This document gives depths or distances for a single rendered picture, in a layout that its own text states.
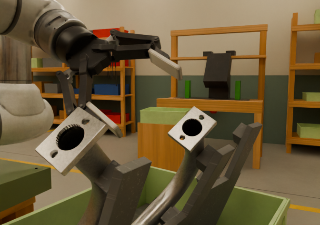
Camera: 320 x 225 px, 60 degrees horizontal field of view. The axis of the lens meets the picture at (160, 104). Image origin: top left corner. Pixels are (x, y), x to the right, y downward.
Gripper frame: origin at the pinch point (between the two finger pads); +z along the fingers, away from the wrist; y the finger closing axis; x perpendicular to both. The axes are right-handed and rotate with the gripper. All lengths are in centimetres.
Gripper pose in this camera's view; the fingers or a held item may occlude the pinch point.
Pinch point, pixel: (146, 98)
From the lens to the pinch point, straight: 43.0
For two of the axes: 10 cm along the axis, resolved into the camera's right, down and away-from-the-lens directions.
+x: 1.5, 5.4, 8.3
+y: 6.8, -6.6, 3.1
